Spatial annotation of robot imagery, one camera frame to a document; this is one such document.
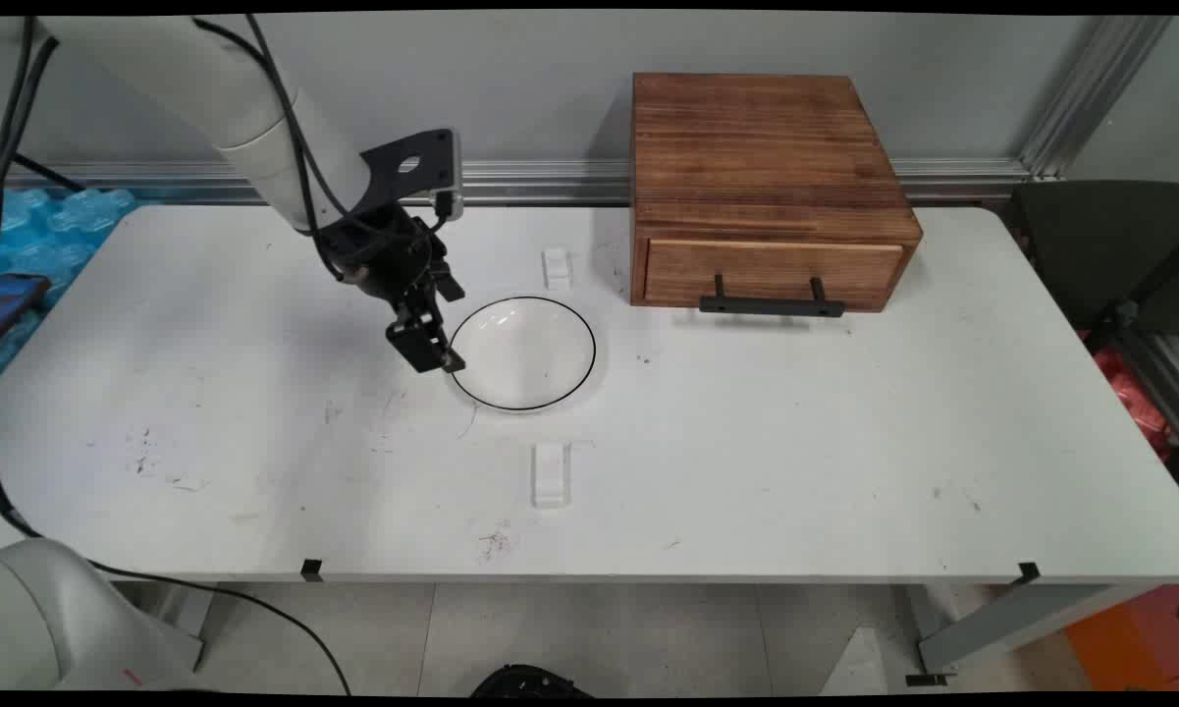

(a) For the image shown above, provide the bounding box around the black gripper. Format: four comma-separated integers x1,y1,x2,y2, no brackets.
314,204,468,375

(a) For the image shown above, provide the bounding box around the wooden drawer with black handle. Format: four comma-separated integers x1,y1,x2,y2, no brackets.
644,238,906,318

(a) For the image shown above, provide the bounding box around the white plate with black rim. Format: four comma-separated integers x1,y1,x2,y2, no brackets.
447,296,598,412

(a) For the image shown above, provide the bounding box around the long white plastic block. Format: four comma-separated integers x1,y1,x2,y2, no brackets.
530,442,573,509

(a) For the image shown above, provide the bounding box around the brown wooden drawer cabinet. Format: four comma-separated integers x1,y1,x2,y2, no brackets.
630,72,924,313

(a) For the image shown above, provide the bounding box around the black round object on floor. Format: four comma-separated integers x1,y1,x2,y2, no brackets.
471,664,595,698

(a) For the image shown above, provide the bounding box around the white table leg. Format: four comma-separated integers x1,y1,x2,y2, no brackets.
905,583,1155,686

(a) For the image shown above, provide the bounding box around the red bag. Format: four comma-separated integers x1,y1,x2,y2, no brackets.
1080,329,1179,492

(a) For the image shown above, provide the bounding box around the orange box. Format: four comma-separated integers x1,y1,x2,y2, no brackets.
1065,584,1179,691

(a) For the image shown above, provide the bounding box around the black bracket with grey camera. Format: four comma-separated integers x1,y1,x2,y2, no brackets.
359,129,465,223

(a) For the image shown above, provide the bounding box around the horizontal aluminium rail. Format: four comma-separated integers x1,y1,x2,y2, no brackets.
5,157,1032,206

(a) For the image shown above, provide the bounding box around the slanted aluminium post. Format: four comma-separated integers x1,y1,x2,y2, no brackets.
1016,15,1175,181

